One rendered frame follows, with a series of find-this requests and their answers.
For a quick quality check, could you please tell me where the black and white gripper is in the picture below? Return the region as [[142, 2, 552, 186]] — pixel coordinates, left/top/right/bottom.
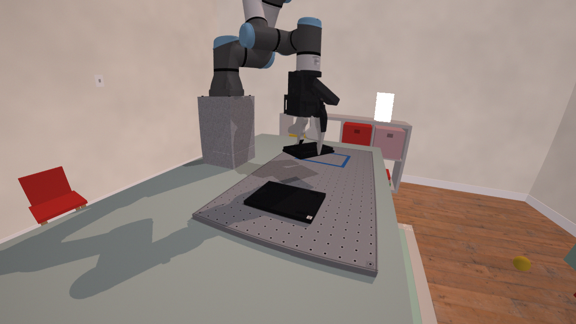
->
[[284, 70, 328, 155]]

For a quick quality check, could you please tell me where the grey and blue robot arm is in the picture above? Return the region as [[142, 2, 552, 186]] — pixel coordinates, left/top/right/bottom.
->
[[209, 0, 340, 106]]

